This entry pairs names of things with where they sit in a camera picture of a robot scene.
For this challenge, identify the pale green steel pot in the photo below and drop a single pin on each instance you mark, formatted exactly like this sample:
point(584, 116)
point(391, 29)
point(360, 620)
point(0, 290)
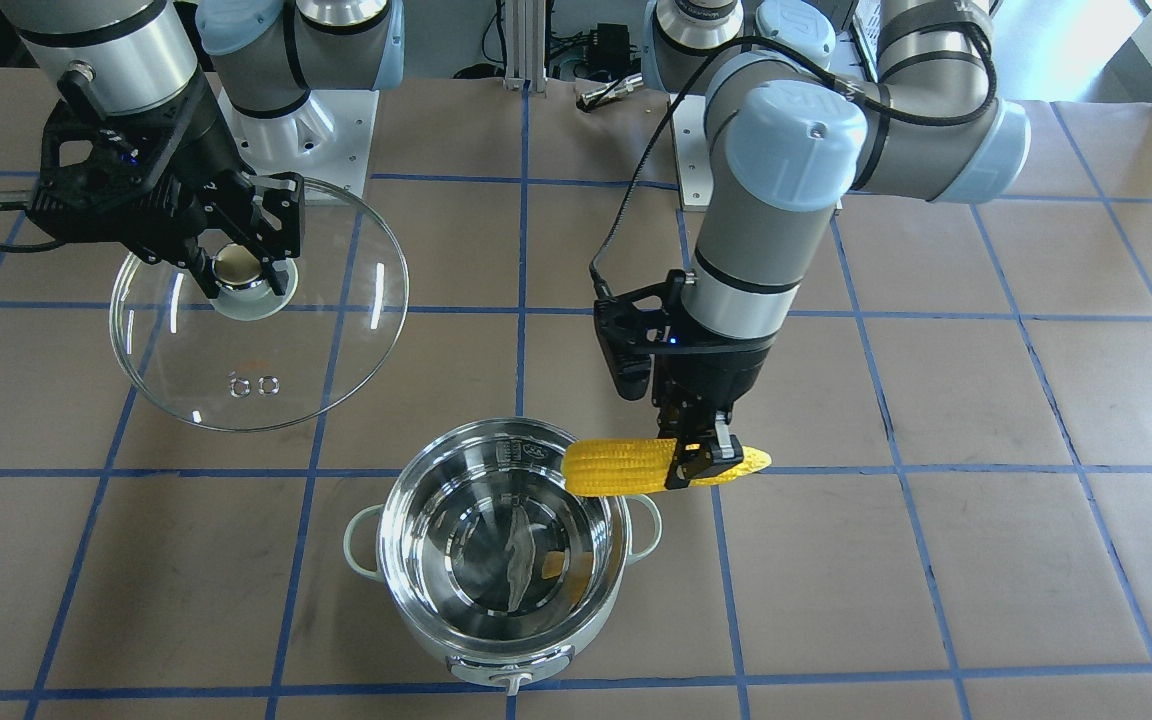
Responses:
point(495, 567)

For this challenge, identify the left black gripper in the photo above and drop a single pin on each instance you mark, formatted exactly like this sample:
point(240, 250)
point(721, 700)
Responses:
point(717, 366)

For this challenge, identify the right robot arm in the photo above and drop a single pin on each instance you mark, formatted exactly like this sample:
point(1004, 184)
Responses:
point(267, 56)

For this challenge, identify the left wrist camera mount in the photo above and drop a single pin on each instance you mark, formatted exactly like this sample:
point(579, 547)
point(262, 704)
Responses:
point(635, 327)

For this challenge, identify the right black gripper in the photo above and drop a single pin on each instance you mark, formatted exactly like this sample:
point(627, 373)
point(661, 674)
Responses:
point(204, 148)

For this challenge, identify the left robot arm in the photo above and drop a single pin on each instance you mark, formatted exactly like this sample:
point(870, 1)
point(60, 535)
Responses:
point(786, 139)

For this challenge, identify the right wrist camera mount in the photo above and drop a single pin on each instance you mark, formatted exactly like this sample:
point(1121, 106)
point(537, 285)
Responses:
point(110, 181)

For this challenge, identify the yellow corn cob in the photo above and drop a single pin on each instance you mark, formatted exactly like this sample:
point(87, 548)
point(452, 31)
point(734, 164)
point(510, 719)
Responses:
point(608, 467)

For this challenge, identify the aluminium frame post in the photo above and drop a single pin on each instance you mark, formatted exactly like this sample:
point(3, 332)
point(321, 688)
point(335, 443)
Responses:
point(525, 46)

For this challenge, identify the glass pot lid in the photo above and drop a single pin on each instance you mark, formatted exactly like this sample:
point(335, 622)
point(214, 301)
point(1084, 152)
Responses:
point(252, 359)

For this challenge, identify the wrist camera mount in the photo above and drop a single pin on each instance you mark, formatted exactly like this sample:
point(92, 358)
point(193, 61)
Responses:
point(110, 181)
point(635, 327)

